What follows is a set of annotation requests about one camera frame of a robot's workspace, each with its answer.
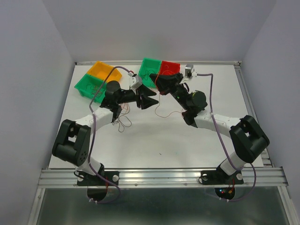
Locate left green plastic bin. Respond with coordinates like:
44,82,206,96
75,74,106,104

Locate green plastic bin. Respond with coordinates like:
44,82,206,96
138,58,162,88
75,74,106,104

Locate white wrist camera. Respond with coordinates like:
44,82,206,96
183,63,195,81
128,72,143,90

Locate black thin wire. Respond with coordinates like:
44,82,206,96
140,69,158,82

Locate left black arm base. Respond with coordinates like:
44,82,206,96
73,170,120,204

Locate right green plastic bin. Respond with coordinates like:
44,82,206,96
138,58,162,88

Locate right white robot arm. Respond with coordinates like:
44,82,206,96
150,73,270,183

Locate orange plastic bin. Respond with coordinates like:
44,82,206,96
86,61,122,86

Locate aluminium front rail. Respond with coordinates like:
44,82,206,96
37,167,288,189

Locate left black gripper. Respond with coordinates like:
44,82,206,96
116,84,159,110

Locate small reddish wires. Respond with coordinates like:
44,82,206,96
84,83,105,98

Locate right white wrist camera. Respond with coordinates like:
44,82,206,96
183,63,195,81

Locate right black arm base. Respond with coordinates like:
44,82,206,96
198,169,244,200

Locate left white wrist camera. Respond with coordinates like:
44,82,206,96
128,72,143,90

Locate red plastic bin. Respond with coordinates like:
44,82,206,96
158,60,180,75

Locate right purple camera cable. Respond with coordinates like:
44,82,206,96
195,73,257,203

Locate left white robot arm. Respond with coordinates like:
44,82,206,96
52,81,158,185

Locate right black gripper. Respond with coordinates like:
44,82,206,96
150,72,190,111

